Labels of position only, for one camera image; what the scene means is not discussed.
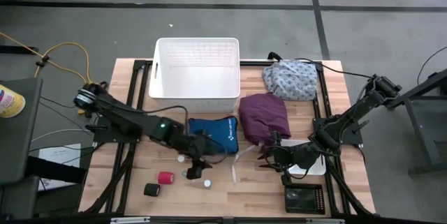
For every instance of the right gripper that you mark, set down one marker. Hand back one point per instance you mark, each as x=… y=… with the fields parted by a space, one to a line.
x=297 y=154

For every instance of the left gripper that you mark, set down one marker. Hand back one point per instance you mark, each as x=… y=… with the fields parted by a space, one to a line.
x=195 y=143

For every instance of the red bandage roll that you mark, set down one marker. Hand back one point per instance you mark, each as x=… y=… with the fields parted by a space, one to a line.
x=166 y=178

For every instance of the black bandage roll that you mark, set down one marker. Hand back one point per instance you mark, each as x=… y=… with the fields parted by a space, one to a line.
x=152 y=190

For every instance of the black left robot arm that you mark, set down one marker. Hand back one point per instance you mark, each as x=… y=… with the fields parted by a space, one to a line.
x=118 y=116

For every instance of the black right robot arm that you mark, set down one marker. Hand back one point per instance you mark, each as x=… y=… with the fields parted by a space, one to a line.
x=349 y=119

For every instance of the blue first aid pouch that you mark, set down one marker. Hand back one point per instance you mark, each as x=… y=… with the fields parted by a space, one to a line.
x=220 y=135

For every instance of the small white plastic bin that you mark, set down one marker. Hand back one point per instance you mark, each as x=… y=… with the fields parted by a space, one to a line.
x=316 y=170

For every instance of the black mesh tray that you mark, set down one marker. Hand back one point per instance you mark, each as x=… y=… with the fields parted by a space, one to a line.
x=302 y=199

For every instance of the grey patterned cloth gown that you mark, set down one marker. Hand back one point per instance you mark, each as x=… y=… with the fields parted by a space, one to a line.
x=291 y=81

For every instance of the white perforated plastic basket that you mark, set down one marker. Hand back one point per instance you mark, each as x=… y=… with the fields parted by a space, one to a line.
x=195 y=77

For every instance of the white paper sheet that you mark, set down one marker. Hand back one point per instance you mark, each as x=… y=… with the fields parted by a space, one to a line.
x=57 y=154

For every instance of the black metal stand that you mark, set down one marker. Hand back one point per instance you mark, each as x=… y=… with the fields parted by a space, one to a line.
x=419 y=90

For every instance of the dark grey side table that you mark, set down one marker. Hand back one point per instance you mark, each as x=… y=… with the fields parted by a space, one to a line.
x=17 y=130

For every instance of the yellow white canister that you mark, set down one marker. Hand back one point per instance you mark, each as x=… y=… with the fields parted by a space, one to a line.
x=10 y=101

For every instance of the black metal floor bar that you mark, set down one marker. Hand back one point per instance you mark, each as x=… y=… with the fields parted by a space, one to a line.
x=17 y=49

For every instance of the black aluminium table frame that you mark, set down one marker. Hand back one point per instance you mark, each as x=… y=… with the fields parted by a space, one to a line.
x=139 y=65

